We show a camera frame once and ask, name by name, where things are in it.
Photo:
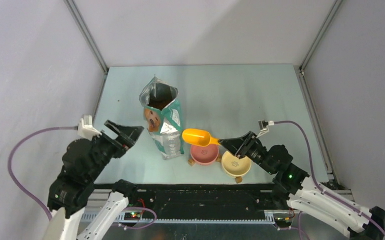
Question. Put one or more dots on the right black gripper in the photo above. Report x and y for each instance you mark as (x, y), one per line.
(240, 146)

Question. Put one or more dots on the yellow cat-ear pet bowl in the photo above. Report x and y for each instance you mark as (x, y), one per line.
(235, 167)

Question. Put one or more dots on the aluminium frame rail base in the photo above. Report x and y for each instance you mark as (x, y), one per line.
(135, 216)

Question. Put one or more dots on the right corner aluminium post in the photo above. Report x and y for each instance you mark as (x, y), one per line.
(333, 11)

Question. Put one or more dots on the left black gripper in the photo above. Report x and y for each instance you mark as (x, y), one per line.
(128, 135)

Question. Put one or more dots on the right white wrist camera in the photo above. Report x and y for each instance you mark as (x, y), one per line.
(264, 127)

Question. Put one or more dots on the corner aluminium post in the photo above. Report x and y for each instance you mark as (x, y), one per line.
(86, 33)
(333, 11)

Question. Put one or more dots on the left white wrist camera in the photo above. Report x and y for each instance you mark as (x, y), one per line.
(85, 128)

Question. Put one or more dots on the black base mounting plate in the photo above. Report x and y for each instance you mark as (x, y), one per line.
(214, 202)

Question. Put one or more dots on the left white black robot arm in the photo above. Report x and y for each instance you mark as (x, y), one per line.
(83, 162)

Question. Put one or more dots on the pink cat-ear pet bowl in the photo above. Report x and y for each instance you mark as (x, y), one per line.
(204, 155)

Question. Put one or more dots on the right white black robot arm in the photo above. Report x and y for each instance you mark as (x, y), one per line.
(296, 189)

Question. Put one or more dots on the green dog food bag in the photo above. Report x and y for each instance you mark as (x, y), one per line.
(162, 112)

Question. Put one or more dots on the orange plastic food scoop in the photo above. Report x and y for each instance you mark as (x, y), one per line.
(199, 137)

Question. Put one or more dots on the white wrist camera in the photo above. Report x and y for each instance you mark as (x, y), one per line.
(264, 127)
(85, 128)

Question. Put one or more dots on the left corner aluminium post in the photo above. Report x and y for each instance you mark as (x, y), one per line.
(86, 33)

